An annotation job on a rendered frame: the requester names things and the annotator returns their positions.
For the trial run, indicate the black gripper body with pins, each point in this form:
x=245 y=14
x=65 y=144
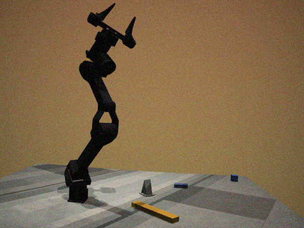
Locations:
x=104 y=46

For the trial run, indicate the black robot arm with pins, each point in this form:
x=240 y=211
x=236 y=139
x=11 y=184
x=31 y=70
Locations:
x=101 y=133

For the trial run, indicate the small blue cube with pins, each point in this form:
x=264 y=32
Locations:
x=234 y=177

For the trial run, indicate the orange bar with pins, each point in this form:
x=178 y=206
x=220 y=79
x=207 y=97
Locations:
x=171 y=218

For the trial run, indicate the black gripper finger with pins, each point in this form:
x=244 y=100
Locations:
x=103 y=14
x=130 y=29

